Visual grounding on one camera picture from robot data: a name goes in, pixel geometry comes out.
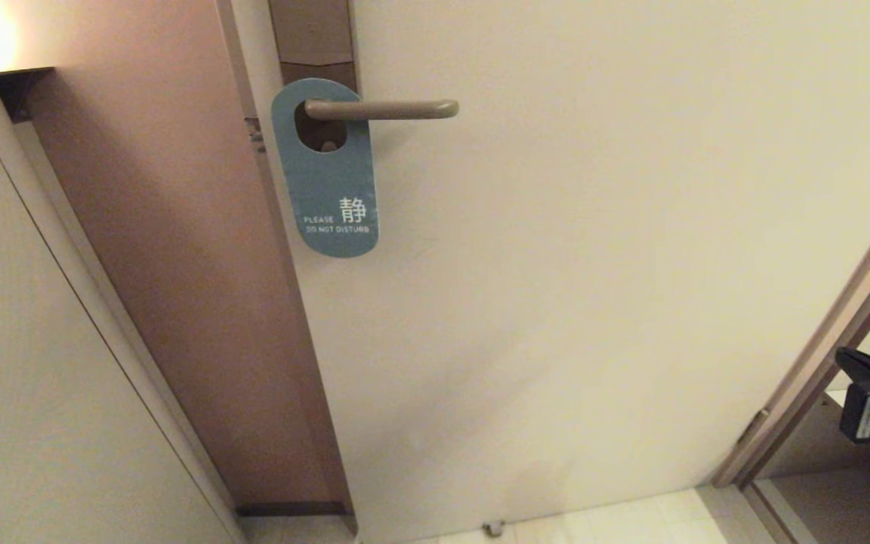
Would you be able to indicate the blue and white door hanger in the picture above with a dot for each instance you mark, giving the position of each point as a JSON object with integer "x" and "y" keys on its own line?
{"x": 329, "y": 189}

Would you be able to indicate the cream room door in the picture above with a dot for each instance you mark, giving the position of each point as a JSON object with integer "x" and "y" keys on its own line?
{"x": 593, "y": 302}

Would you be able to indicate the small metal door stop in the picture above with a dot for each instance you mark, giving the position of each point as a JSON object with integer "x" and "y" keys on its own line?
{"x": 492, "y": 528}

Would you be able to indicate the brown door lock plate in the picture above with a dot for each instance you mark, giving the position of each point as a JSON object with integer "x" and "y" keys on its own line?
{"x": 310, "y": 30}

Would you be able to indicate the dark brown baseboard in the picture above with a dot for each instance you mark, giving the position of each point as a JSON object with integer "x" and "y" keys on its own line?
{"x": 291, "y": 510}

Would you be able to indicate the beige closet panel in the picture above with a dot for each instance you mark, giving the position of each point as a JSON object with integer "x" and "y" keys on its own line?
{"x": 27, "y": 340}

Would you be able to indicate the brown wardrobe door frame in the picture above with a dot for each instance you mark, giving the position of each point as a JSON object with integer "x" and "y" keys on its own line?
{"x": 805, "y": 370}

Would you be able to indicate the metal frame hinge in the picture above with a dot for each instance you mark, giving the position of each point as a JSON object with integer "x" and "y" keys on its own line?
{"x": 754, "y": 427}

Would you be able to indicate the dark wall lamp bracket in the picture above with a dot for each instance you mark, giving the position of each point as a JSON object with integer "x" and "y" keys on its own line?
{"x": 20, "y": 89}

